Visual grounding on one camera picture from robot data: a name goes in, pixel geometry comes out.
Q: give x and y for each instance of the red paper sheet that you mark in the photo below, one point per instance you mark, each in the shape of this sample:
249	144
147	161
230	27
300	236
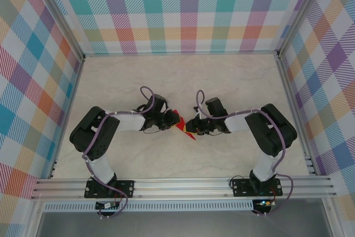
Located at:
190	135

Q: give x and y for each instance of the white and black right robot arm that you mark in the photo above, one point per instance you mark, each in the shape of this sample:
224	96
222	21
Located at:
271	134

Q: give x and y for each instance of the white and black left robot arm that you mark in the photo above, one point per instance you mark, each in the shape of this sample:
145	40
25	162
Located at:
97	137

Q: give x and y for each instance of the small circuit board with LED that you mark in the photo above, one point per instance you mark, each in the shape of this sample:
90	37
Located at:
264	203

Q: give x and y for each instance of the small black circuit board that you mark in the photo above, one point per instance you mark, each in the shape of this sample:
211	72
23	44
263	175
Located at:
105	206

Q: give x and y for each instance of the aluminium mounting rail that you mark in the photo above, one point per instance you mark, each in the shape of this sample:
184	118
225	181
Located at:
180	188

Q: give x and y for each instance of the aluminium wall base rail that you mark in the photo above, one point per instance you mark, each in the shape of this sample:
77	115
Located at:
180	53

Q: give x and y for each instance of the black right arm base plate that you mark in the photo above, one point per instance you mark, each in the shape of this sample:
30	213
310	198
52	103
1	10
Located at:
241	187

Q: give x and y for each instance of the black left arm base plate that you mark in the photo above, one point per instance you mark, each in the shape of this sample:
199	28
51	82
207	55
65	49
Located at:
126	188

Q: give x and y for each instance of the aluminium side rail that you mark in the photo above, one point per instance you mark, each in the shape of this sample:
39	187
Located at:
68	115
295	115

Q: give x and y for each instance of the aluminium frame post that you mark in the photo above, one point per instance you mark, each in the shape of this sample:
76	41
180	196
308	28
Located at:
59	16
301	16

